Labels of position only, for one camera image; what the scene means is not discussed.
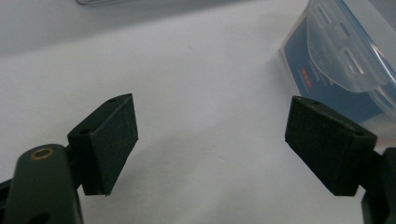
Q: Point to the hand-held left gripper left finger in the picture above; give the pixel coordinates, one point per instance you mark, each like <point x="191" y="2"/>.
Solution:
<point x="106" y="146"/>

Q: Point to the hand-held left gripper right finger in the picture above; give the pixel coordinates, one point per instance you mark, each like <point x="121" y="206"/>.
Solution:
<point x="327" y="146"/>

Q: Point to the clear plastic container blue label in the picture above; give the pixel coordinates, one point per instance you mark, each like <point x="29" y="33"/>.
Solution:
<point x="345" y="62"/>

